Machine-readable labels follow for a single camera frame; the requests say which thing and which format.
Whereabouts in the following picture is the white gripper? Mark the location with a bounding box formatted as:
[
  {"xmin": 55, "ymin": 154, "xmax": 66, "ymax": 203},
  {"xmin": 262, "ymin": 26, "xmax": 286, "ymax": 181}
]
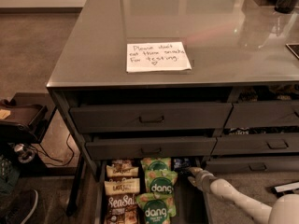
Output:
[{"xmin": 188, "ymin": 167, "xmax": 217, "ymax": 193}]

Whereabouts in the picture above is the blue chip bag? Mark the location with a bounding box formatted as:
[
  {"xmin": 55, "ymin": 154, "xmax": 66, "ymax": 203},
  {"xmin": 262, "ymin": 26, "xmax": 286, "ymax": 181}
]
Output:
[{"xmin": 173, "ymin": 158, "xmax": 192, "ymax": 173}]

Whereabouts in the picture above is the open bottom left drawer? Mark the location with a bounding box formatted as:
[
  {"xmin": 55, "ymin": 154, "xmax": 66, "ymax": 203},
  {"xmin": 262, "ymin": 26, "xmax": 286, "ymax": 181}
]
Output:
[{"xmin": 94, "ymin": 161, "xmax": 212, "ymax": 224}]

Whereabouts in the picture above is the bottom right drawer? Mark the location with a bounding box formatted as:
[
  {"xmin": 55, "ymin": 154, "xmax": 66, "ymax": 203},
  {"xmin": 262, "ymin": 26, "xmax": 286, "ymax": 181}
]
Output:
[{"xmin": 205, "ymin": 156, "xmax": 299, "ymax": 173}]

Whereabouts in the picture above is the middle right drawer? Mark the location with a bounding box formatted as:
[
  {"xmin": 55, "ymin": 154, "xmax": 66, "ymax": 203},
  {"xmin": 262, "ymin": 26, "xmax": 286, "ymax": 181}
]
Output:
[{"xmin": 212, "ymin": 133, "xmax": 299, "ymax": 155}]

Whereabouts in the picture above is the middle green dang bag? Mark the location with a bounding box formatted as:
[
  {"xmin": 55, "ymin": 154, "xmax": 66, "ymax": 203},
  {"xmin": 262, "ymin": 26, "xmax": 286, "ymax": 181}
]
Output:
[{"xmin": 145, "ymin": 170, "xmax": 178, "ymax": 194}]

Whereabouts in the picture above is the green dang bag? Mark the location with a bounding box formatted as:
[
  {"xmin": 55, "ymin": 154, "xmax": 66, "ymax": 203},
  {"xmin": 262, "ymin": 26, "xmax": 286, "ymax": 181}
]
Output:
[
  {"xmin": 145, "ymin": 170, "xmax": 178, "ymax": 194},
  {"xmin": 141, "ymin": 158, "xmax": 171, "ymax": 171},
  {"xmin": 136, "ymin": 192, "xmax": 176, "ymax": 224}
]

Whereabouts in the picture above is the back green dang bag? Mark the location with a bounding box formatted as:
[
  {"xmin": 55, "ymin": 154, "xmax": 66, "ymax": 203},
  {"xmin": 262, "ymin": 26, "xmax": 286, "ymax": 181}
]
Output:
[{"xmin": 141, "ymin": 158, "xmax": 171, "ymax": 171}]

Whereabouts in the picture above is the front green dang bag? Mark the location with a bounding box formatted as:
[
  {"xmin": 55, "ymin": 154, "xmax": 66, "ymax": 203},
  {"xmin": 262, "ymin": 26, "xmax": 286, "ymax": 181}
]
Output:
[{"xmin": 136, "ymin": 192, "xmax": 176, "ymax": 224}]

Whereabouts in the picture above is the top left drawer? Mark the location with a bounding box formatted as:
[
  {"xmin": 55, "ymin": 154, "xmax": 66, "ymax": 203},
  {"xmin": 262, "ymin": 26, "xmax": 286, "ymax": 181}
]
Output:
[{"xmin": 70, "ymin": 103, "xmax": 232, "ymax": 133}]

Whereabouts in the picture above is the middle left drawer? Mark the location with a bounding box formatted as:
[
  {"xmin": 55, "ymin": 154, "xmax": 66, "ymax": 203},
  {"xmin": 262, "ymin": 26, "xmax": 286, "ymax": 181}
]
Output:
[{"xmin": 86, "ymin": 136, "xmax": 216, "ymax": 161}]

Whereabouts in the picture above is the front cream bare snack bag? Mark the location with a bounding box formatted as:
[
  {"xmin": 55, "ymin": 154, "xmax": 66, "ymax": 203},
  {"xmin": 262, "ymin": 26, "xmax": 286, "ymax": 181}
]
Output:
[{"xmin": 104, "ymin": 178, "xmax": 140, "ymax": 195}]

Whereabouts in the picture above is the cream bare snack bag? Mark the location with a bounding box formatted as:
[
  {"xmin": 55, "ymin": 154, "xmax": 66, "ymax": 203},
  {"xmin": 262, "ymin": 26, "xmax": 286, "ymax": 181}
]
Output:
[
  {"xmin": 104, "ymin": 178, "xmax": 140, "ymax": 195},
  {"xmin": 107, "ymin": 165, "xmax": 138, "ymax": 177}
]

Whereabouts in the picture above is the back cream bare snack bag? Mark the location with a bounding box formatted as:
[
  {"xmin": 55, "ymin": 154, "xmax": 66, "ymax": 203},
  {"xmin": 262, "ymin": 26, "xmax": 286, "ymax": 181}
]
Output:
[{"xmin": 107, "ymin": 165, "xmax": 138, "ymax": 177}]

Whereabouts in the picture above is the brown sea salt snack bag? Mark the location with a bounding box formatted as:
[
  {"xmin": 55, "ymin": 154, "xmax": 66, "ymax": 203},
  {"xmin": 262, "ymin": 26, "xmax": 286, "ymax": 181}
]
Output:
[{"xmin": 105, "ymin": 194, "xmax": 139, "ymax": 224}]

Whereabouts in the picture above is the grey glass-top drawer cabinet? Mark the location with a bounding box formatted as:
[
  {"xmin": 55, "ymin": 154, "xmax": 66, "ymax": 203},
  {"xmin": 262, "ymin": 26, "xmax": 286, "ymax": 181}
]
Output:
[{"xmin": 46, "ymin": 0, "xmax": 299, "ymax": 217}]

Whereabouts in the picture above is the top right drawer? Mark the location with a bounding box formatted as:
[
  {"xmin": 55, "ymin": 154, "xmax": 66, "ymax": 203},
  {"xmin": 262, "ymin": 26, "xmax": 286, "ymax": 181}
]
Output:
[{"xmin": 225, "ymin": 101, "xmax": 299, "ymax": 128}]

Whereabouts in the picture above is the dark tablet on counter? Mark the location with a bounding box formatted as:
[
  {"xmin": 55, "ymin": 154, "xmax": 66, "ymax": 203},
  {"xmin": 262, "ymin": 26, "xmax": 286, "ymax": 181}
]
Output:
[{"xmin": 286, "ymin": 44, "xmax": 299, "ymax": 60}]

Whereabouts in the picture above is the white power strip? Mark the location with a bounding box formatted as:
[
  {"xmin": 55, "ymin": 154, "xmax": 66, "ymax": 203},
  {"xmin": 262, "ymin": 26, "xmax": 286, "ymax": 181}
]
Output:
[{"xmin": 274, "ymin": 181, "xmax": 299, "ymax": 192}]

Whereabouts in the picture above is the white handwritten paper note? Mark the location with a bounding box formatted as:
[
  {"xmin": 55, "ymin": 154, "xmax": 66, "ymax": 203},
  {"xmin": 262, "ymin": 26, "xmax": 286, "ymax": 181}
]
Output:
[{"xmin": 126, "ymin": 42, "xmax": 192, "ymax": 73}]

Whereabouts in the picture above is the silver round metal object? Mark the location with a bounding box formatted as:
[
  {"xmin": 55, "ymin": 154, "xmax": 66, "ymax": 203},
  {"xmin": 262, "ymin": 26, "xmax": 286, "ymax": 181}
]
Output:
[{"xmin": 14, "ymin": 144, "xmax": 36, "ymax": 163}]

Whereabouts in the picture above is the grey sneaker shoe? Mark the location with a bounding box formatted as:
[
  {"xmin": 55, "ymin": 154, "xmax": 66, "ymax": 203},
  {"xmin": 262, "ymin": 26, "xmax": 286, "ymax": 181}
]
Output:
[{"xmin": 1, "ymin": 189, "xmax": 38, "ymax": 224}]

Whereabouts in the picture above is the black side tray stand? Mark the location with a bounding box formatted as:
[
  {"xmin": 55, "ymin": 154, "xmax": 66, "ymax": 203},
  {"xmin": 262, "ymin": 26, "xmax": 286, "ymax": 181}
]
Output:
[{"xmin": 0, "ymin": 100, "xmax": 48, "ymax": 143}]

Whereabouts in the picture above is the green plastic crate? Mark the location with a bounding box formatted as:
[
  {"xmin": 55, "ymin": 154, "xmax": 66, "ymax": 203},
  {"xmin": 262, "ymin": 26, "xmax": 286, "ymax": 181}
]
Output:
[{"xmin": 0, "ymin": 155, "xmax": 20, "ymax": 194}]

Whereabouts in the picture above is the black cable left floor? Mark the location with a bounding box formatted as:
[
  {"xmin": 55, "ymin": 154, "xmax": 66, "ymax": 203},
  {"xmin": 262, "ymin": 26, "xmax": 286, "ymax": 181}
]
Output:
[{"xmin": 30, "ymin": 132, "xmax": 76, "ymax": 168}]

